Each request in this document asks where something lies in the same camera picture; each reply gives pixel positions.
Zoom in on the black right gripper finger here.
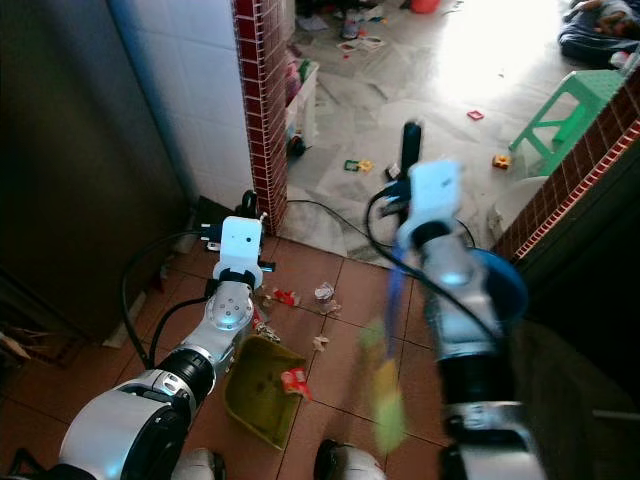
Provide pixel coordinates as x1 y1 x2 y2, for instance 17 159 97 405
400 120 424 181

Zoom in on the yellow dustpan with red handle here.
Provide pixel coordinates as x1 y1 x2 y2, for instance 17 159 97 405
224 334 308 452

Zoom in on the blue handled green broom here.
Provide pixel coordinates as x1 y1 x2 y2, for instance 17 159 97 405
360 238 413 457

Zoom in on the person sitting on floor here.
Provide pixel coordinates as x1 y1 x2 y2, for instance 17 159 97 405
557 0 640 70

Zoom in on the black power adapter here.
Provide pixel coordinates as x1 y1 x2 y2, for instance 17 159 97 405
194 196 232 237

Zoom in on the red brick tiled pillar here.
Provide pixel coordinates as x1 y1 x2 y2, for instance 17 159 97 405
231 0 290 237

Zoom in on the white plastic basket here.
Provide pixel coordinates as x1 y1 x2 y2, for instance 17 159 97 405
285 60 320 157

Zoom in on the dark grey fridge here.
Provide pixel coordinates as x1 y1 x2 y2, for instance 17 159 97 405
0 0 203 343

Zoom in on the blue plastic bucket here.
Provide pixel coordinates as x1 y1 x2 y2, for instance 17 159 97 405
468 248 530 327

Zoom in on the red wrapper with white print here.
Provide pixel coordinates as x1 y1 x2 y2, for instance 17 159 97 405
281 367 310 397

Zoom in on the green plastic stool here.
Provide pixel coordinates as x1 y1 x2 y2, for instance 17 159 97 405
509 70 624 177

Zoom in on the red brick tiled counter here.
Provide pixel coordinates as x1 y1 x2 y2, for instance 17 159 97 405
494 68 640 401

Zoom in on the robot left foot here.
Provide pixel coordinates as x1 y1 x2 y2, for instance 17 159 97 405
174 448 227 480

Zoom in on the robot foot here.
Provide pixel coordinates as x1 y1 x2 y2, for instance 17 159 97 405
312 440 387 480
174 448 227 480

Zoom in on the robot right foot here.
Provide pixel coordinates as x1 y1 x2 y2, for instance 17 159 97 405
312 440 387 480

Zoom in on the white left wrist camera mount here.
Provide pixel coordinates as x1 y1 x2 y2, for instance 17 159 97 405
214 215 267 291

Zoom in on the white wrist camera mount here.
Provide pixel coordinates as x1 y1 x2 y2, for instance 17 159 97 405
394 159 462 247
214 215 267 291

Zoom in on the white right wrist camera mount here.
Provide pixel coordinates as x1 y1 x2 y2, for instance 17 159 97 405
394 159 462 247

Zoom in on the thin black floor cable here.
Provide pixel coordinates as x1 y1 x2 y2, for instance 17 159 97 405
285 198 383 253

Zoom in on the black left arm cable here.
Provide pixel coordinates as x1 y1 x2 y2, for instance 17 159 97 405
119 231 217 367

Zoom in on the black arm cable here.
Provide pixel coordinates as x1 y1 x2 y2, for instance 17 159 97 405
119 231 217 367
364 185 513 333

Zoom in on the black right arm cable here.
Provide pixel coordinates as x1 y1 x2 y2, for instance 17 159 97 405
364 185 513 333

